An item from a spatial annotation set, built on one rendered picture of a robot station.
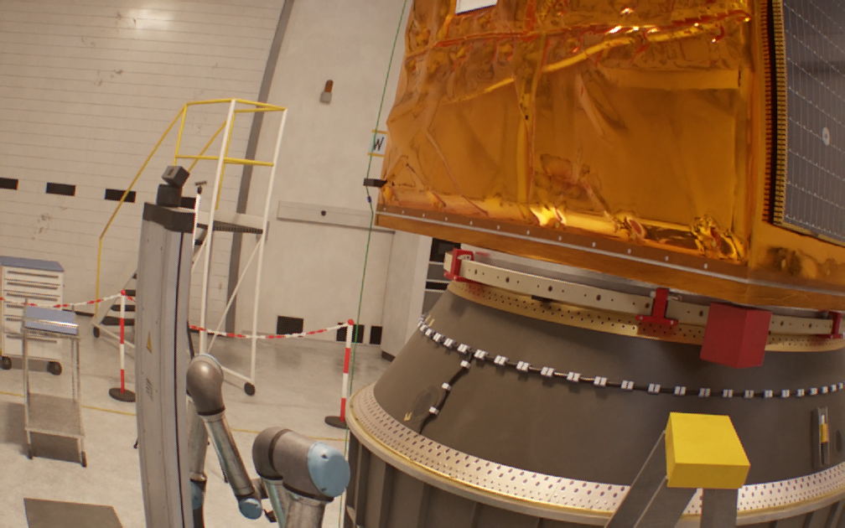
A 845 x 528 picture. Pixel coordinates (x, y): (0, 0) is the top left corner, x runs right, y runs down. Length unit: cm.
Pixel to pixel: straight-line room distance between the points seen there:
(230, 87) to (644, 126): 800
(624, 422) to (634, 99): 82
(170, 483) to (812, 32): 201
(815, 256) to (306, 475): 138
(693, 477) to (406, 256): 891
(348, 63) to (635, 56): 838
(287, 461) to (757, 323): 109
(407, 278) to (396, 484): 765
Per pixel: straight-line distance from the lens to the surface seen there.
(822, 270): 206
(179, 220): 159
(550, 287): 217
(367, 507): 256
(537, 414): 208
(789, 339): 225
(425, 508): 222
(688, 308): 205
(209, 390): 208
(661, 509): 123
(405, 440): 230
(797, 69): 186
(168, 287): 160
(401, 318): 996
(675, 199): 183
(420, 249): 975
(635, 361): 206
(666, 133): 188
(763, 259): 174
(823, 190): 194
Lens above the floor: 184
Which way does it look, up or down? 3 degrees down
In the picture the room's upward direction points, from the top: 8 degrees clockwise
